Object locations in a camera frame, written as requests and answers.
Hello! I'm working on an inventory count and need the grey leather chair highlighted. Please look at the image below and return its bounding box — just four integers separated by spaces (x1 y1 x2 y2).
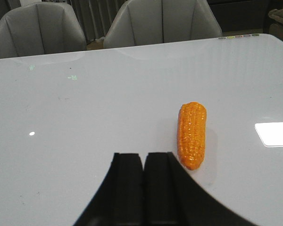
103 0 222 48
0 2 87 59

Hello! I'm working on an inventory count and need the orange plastic corn cob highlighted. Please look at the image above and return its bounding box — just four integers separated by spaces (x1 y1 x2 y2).
177 102 207 170

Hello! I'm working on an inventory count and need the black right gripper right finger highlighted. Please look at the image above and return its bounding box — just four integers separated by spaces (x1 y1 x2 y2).
144 152 252 226

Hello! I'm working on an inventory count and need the grey leather chair left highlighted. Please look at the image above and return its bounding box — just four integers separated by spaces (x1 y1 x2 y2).
0 2 87 59

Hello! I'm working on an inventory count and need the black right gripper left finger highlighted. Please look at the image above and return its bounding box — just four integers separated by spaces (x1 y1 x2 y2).
74 153 144 226

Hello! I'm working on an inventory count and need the grey leather chair right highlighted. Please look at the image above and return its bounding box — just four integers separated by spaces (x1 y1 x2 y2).
103 0 222 48

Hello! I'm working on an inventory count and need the brown cushioned seat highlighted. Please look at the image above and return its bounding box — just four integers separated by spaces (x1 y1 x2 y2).
268 9 283 41

